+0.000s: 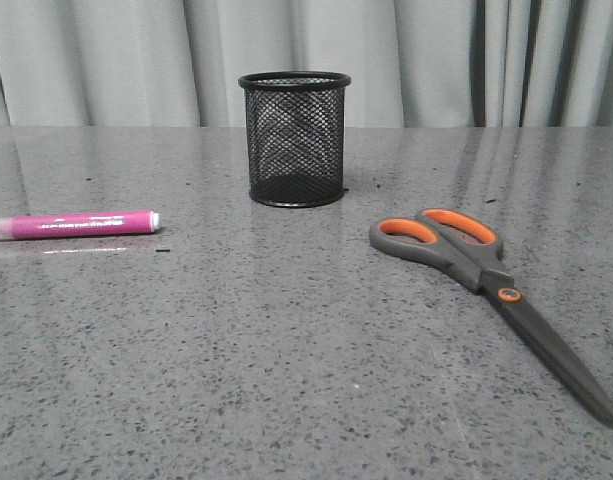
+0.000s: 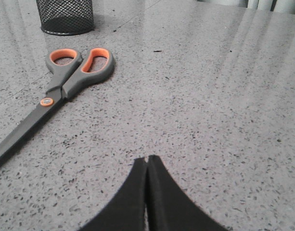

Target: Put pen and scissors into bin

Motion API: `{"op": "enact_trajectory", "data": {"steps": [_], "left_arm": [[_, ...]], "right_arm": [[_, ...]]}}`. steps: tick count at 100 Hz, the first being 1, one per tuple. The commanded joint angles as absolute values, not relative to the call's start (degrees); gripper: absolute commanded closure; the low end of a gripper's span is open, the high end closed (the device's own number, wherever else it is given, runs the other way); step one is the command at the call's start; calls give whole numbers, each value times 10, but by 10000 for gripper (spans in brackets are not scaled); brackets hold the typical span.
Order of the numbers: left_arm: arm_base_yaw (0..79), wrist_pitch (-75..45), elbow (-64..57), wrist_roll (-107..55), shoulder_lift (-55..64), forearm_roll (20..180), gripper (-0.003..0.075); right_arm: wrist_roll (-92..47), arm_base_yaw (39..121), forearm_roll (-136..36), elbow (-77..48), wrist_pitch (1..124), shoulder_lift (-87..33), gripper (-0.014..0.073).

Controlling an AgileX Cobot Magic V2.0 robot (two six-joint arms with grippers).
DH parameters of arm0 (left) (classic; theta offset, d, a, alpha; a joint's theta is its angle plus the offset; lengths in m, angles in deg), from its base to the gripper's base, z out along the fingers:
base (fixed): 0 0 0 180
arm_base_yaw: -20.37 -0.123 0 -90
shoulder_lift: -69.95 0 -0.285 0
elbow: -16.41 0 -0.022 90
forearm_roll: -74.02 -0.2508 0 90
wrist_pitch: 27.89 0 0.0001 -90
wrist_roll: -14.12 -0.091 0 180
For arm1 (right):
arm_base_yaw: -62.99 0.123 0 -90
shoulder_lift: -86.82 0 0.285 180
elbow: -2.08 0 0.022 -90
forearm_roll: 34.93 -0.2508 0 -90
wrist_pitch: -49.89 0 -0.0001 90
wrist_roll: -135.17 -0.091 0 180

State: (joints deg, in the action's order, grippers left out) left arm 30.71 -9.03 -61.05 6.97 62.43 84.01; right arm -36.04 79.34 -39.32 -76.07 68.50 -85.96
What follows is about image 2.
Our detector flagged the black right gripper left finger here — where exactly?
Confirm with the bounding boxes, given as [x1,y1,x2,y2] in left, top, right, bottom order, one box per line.
[81,158,147,231]

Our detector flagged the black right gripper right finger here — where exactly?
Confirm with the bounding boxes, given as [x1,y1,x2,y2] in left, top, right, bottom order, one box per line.
[147,155,227,231]

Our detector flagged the grey orange handled scissors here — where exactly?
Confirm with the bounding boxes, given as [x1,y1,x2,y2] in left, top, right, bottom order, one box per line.
[0,48,115,166]

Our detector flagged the black mesh pen cup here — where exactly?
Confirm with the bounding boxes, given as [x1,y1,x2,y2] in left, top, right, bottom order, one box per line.
[36,0,94,36]

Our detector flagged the grey curtain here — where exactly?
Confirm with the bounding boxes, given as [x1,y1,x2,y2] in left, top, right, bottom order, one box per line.
[201,0,295,14]

